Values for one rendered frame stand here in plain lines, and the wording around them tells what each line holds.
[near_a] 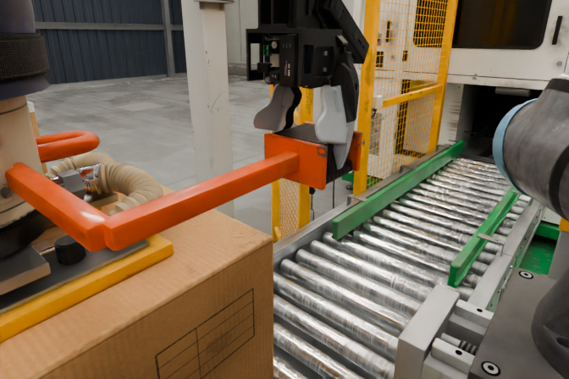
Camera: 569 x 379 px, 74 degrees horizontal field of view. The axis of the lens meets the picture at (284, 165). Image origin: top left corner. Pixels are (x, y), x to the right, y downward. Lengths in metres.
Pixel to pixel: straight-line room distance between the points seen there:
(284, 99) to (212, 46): 1.40
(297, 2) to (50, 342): 0.38
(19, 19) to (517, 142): 0.55
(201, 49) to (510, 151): 1.51
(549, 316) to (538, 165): 0.15
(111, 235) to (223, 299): 0.24
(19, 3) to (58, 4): 11.29
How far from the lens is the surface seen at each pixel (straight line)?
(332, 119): 0.40
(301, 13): 0.38
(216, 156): 1.92
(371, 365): 1.11
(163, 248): 0.49
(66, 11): 11.76
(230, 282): 0.50
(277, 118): 0.46
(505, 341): 0.48
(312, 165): 0.41
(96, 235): 0.30
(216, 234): 0.54
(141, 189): 0.50
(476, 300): 1.31
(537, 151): 0.49
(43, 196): 0.37
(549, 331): 0.48
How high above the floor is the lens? 1.34
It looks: 19 degrees down
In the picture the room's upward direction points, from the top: straight up
